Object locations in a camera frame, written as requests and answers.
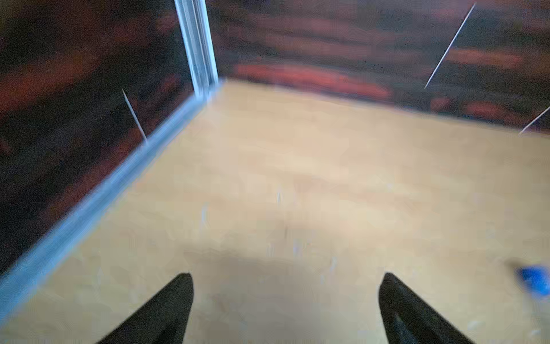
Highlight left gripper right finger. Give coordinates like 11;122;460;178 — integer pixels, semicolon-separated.
378;272;473;344

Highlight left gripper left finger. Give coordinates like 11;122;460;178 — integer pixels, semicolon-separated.
100;273;194;343

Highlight blue stopper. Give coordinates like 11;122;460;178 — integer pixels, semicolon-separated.
518;265;549;298

